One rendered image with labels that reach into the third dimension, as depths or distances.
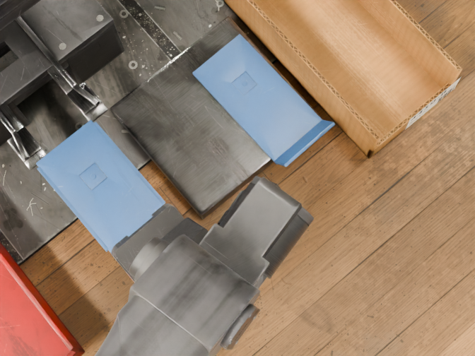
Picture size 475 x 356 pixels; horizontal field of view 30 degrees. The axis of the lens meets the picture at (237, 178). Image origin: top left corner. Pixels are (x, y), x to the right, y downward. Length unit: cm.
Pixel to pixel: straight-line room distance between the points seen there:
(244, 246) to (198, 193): 31
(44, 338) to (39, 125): 24
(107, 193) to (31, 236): 14
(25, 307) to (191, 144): 25
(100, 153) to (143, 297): 34
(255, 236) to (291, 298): 30
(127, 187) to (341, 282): 25
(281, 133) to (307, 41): 12
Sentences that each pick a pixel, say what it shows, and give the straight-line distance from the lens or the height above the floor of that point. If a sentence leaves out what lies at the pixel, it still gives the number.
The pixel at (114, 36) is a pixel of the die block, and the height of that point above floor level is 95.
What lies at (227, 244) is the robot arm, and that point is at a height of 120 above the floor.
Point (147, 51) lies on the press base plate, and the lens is 103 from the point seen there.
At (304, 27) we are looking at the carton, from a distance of 103.
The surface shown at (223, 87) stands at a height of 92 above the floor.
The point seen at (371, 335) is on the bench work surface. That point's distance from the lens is 95.
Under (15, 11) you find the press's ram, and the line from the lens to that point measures 83.
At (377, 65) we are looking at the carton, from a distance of 101.
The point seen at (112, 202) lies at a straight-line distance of 88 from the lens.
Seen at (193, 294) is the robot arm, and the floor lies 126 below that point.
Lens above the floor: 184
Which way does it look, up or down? 75 degrees down
